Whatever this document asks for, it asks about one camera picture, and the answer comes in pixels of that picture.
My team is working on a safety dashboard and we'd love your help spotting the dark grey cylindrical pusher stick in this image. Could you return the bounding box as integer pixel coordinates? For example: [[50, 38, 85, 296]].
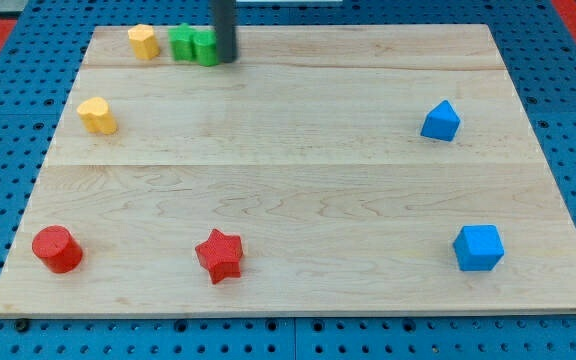
[[210, 0, 238, 63]]

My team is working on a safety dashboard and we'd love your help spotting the yellow hexagon block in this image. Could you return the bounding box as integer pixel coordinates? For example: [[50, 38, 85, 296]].
[[127, 24, 160, 60]]

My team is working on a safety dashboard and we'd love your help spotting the yellow heart block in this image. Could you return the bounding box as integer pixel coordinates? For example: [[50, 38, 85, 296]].
[[76, 97, 118, 135]]

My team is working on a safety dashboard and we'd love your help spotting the green cylinder block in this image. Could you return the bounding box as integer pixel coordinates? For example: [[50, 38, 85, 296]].
[[192, 30, 219, 67]]

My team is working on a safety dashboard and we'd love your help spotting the green star block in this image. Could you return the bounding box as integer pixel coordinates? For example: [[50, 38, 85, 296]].
[[168, 23, 196, 61]]

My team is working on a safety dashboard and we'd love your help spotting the light wooden board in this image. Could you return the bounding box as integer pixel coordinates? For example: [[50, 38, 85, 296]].
[[0, 24, 576, 319]]

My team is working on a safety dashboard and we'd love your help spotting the blue triangular prism block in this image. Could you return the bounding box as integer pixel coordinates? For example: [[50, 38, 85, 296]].
[[420, 100, 461, 142]]

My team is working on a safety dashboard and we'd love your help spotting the red star block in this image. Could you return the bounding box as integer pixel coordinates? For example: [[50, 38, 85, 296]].
[[195, 229, 243, 285]]

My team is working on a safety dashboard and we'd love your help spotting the red cylinder block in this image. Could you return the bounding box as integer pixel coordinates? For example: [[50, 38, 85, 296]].
[[32, 225, 83, 274]]

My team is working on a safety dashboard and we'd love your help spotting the blue cube block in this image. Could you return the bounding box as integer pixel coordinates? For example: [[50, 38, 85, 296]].
[[453, 224, 505, 271]]

